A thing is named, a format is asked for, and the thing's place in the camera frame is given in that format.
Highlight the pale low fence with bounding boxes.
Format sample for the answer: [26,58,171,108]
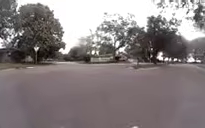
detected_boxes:
[90,54,115,64]

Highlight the grey asphalt road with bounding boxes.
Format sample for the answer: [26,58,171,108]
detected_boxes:
[0,61,205,128]

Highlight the group of dark trees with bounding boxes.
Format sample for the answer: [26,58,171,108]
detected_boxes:
[63,12,190,65]

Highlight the triangular road sign on pole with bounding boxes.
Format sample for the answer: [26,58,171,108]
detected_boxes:
[33,46,41,65]

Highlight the large dark green tree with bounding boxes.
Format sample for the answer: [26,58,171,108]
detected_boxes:
[5,2,67,64]

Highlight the grass verge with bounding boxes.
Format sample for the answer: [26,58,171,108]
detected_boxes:
[0,62,36,72]

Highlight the building behind trees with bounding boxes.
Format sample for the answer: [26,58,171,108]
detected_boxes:
[186,35,205,65]

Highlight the overhanging tree branches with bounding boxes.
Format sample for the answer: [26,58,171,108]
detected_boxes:
[153,0,205,33]

